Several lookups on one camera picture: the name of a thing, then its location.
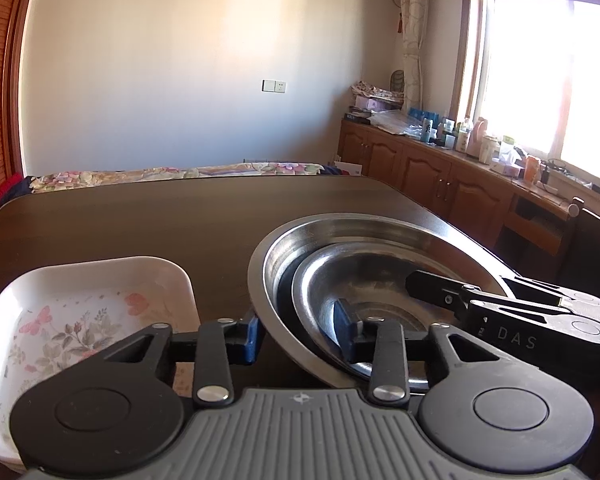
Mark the wooden cabinet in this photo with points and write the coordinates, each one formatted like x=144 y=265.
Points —
x=420 y=175

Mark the blue and red clothes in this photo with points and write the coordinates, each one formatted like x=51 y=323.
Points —
x=332 y=170

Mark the patterned beige curtain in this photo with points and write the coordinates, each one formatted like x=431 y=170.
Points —
x=415 y=20

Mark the white paper bag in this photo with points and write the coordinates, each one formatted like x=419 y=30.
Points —
x=351 y=169

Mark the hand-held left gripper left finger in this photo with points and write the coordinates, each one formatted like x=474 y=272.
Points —
x=253 y=340

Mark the wooden louvered wardrobe door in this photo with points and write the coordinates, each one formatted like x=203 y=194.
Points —
x=0 y=85

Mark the dark books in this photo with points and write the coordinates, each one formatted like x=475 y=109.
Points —
x=359 y=117

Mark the white wall socket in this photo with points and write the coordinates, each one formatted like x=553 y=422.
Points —
x=274 y=86

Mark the red cloth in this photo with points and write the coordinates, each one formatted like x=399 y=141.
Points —
x=10 y=190

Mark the small steel bowl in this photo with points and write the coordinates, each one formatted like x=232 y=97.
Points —
x=325 y=290

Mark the clear plastic bag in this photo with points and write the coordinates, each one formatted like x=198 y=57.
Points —
x=395 y=124

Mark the navy cloth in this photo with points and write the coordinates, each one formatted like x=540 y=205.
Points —
x=24 y=185

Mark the large steel bowl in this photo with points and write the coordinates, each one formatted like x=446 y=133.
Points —
x=405 y=230

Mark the purple box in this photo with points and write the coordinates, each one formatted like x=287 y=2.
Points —
x=377 y=104

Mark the pile of newspapers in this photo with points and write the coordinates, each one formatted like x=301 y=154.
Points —
x=377 y=91

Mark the floral square plate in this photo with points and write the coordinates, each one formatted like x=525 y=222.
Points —
x=80 y=310

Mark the brown woven fan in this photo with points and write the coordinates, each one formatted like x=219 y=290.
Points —
x=397 y=81

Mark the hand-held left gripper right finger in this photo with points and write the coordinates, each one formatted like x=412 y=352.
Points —
x=344 y=335

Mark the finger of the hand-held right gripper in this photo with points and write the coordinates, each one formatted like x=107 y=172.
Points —
x=432 y=287
x=540 y=287

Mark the floral bedsheet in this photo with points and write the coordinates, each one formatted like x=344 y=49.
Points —
x=130 y=176

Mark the wooden framed window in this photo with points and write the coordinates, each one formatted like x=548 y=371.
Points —
x=530 y=70

